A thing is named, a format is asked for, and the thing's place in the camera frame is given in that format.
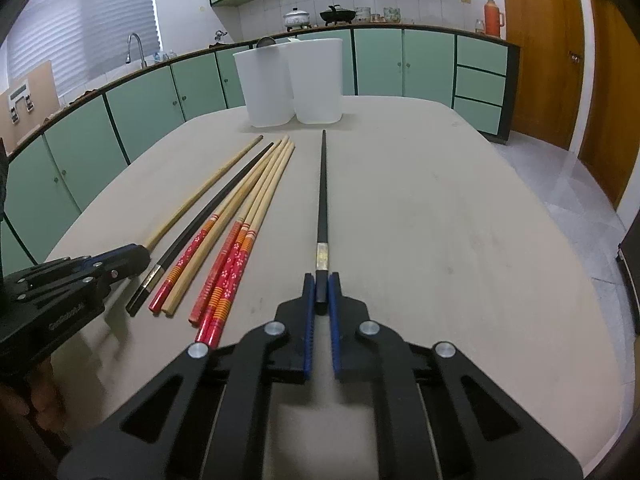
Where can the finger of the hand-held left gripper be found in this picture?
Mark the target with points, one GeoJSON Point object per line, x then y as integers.
{"type": "Point", "coordinates": [127, 260]}
{"type": "Point", "coordinates": [50, 266]}

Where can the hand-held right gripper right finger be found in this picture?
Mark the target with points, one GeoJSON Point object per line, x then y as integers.
{"type": "Point", "coordinates": [334, 330]}

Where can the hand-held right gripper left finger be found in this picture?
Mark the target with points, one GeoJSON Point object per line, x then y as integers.
{"type": "Point", "coordinates": [309, 320]}

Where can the black chopstick with gold band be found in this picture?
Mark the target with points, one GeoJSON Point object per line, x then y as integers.
{"type": "Point", "coordinates": [137, 300]}
{"type": "Point", "coordinates": [323, 200]}

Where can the red floral wooden chopstick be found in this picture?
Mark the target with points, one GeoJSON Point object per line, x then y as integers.
{"type": "Point", "coordinates": [222, 285]}
{"type": "Point", "coordinates": [210, 280]}
{"type": "Point", "coordinates": [182, 266]}
{"type": "Point", "coordinates": [232, 290]}

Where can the plain wooden chopstick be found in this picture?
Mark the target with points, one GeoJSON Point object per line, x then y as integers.
{"type": "Point", "coordinates": [176, 305]}
{"type": "Point", "coordinates": [210, 185]}

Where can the white two-compartment utensil holder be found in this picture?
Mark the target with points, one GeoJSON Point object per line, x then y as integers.
{"type": "Point", "coordinates": [310, 85]}

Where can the person's left hand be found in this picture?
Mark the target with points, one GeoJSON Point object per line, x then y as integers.
{"type": "Point", "coordinates": [42, 395]}

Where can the green base kitchen cabinets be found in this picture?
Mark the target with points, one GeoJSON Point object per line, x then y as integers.
{"type": "Point", "coordinates": [150, 110]}

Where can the brown cardboard sheet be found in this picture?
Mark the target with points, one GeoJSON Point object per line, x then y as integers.
{"type": "Point", "coordinates": [42, 85]}

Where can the chrome kitchen faucet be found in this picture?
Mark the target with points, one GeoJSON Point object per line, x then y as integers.
{"type": "Point", "coordinates": [141, 55]}

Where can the white window blinds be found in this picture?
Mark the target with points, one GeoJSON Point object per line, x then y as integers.
{"type": "Point", "coordinates": [75, 25]}

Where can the small metal kettle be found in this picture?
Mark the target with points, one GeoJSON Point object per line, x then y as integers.
{"type": "Point", "coordinates": [220, 36]}

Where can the green cabinet drawer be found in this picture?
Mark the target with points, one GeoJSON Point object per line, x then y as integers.
{"type": "Point", "coordinates": [480, 85]}
{"type": "Point", "coordinates": [477, 115]}
{"type": "Point", "coordinates": [482, 52]}

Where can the white cooking pot with lid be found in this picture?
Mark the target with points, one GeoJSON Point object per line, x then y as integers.
{"type": "Point", "coordinates": [297, 19]}

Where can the black wok with lid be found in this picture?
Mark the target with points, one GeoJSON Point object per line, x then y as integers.
{"type": "Point", "coordinates": [337, 14]}

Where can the patterned ceramic jar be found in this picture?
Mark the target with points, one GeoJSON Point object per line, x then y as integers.
{"type": "Point", "coordinates": [363, 15]}
{"type": "Point", "coordinates": [391, 15]}

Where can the small glass jar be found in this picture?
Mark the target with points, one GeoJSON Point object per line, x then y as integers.
{"type": "Point", "coordinates": [479, 27]}

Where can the orange thermos flask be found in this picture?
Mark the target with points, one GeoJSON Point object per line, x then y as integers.
{"type": "Point", "coordinates": [494, 20]}

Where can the plain wooden door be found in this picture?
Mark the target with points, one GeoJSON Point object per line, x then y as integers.
{"type": "Point", "coordinates": [615, 110]}

